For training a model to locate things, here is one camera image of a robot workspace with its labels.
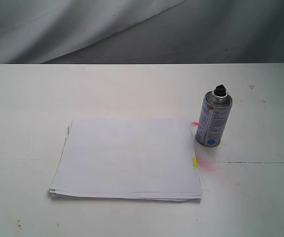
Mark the white paper stack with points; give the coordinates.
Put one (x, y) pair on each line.
(128, 158)

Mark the white spray paint can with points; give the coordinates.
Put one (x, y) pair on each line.
(214, 114)

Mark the white backdrop cloth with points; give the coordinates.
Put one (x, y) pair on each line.
(141, 31)

